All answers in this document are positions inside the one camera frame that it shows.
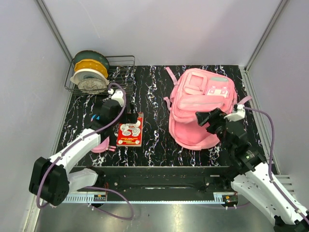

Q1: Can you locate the dark green plate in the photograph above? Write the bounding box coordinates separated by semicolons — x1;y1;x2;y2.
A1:
74;50;110;70

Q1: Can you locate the pink school backpack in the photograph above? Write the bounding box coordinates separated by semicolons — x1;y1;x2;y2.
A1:
164;67;251;150

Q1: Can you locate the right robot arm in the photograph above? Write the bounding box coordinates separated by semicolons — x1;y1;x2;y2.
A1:
195;103;309;232

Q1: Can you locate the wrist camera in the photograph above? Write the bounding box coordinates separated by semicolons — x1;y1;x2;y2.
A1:
224;104;246;122
108;89;125;107

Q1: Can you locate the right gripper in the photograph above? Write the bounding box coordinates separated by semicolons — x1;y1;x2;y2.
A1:
194;107;233;152

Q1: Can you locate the white blue-rimmed plate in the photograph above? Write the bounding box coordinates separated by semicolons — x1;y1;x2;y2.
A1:
70;69;109;85

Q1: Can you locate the red thirteen-storey treehouse book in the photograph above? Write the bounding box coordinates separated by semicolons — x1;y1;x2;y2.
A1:
116;112;143;147

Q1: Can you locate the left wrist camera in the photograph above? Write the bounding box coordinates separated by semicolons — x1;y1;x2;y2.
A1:
108;89;125;107

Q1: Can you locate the yellow plate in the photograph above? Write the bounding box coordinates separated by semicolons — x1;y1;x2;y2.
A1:
74;59;108;78

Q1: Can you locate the pink blue pencil case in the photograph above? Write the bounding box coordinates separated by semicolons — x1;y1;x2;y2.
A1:
90;113;111;154

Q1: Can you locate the speckled beige plate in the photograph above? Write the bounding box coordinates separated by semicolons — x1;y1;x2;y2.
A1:
77;79;109;94

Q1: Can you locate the grey wire dish rack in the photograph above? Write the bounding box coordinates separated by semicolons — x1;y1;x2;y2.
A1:
64;56;136;95

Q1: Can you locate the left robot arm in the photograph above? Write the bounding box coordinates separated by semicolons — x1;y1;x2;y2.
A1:
29;99;126;208

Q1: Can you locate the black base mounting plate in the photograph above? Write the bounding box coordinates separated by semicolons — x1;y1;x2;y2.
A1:
93;174;232;192

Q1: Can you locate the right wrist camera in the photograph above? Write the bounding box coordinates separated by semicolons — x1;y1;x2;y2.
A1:
224;104;246;122

